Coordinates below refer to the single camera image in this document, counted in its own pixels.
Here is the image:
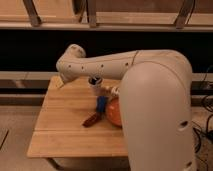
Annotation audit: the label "orange bowl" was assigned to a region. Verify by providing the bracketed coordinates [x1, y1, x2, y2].
[106, 98, 122, 127]

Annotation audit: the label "black floor cables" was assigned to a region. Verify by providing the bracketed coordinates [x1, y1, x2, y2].
[191, 66, 213, 171]

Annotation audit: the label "white labelled packet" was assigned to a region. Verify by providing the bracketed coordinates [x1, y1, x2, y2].
[105, 86, 119, 97]

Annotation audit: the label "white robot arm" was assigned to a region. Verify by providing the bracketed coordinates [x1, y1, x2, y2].
[56, 44, 197, 171]

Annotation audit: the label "wooden shelf frame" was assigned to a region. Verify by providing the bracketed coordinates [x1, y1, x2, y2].
[0, 0, 213, 32]

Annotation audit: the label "blue rectangular block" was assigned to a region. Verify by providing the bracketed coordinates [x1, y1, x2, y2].
[96, 96, 108, 113]

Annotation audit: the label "dark red oblong object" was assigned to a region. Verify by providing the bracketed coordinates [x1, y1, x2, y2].
[83, 113, 102, 127]

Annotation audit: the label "wooden table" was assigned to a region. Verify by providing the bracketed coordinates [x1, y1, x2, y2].
[27, 76, 127, 158]

